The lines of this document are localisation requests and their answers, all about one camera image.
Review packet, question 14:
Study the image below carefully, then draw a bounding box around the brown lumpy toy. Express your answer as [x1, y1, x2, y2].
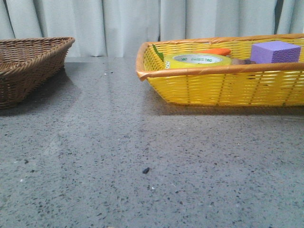
[231, 58, 256, 65]

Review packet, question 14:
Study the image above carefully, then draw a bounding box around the white pleated curtain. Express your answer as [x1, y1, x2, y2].
[0, 0, 304, 57]

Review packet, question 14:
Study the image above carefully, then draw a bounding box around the orange toy carrot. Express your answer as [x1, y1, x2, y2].
[152, 44, 232, 63]

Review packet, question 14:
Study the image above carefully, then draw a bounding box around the brown wicker basket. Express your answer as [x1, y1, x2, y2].
[0, 37, 75, 109]

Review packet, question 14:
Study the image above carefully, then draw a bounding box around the yellow packing tape roll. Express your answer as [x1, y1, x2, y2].
[164, 53, 232, 69]

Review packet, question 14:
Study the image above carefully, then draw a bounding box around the purple foam block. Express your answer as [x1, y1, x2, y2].
[250, 41, 301, 64]

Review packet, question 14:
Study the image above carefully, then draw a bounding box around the yellow woven plastic basket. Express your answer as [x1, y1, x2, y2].
[136, 33, 304, 106]

